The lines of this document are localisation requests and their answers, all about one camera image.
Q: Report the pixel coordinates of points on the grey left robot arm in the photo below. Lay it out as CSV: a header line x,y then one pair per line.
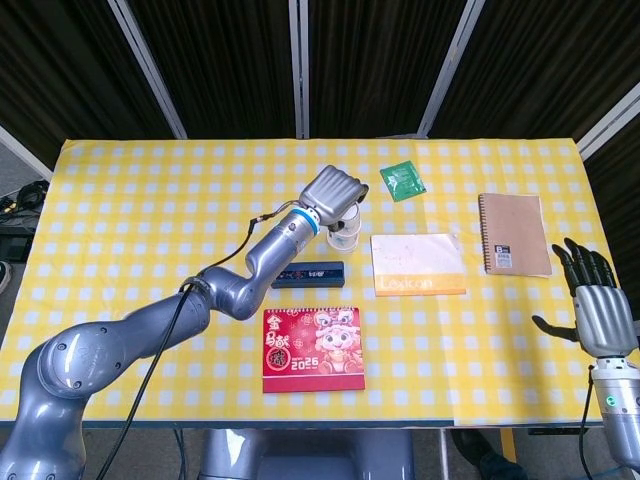
x,y
125,335

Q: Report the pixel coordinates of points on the yellow checkered tablecloth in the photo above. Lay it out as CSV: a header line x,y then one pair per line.
x,y
150,200

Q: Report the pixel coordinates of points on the brown spiral notebook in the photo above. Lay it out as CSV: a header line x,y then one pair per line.
x,y
515,235

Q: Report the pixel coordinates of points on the black flat device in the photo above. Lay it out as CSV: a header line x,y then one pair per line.
x,y
12,247

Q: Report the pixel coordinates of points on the green foil packet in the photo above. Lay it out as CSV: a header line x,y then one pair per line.
x,y
402,180

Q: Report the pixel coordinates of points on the Lexicon orange white notepad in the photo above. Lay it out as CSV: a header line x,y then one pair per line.
x,y
417,262

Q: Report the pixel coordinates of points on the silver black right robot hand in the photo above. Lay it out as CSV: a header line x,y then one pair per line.
x,y
602,320

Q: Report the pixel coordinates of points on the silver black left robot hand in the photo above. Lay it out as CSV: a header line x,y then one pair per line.
x,y
330,195

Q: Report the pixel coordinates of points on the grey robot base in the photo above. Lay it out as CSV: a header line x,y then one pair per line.
x,y
305,455

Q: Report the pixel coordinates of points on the dark blue rectangular box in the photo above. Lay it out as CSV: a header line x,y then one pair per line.
x,y
315,275

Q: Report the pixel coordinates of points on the red 2026 desk calendar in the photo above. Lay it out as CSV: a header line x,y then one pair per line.
x,y
312,350

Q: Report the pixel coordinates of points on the white black shoe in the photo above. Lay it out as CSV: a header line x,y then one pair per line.
x,y
4,277

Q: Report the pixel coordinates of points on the black fabric screen panel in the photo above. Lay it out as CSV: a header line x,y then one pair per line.
x,y
65,65
215,65
540,65
617,210
380,65

